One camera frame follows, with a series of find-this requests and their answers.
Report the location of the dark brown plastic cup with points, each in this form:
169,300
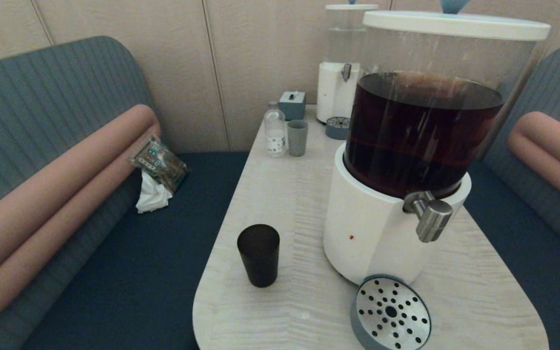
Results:
259,257

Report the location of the large dispenser with dark tea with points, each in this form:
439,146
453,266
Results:
372,228

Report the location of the large metal dispenser tap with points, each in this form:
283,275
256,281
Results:
433,218

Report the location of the grey-blue cup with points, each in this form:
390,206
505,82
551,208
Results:
297,138

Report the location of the clear plastic bottle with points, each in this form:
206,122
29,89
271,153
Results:
274,131

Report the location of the grey-blue square box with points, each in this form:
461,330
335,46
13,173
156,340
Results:
292,107

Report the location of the small blue perforated drip tray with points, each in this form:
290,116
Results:
337,127

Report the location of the small white clear dispenser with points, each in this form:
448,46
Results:
331,92

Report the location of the green snack packet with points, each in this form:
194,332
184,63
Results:
161,163

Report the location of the small metal dispenser tap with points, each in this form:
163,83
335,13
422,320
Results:
346,72

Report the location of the crumpled white tissue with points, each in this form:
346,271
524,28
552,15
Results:
152,197

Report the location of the round metal drip tray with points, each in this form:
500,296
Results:
389,311

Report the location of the small white dispenser lid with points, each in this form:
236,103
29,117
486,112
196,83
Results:
353,7

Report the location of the large white dispenser lid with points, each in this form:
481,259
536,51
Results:
455,24

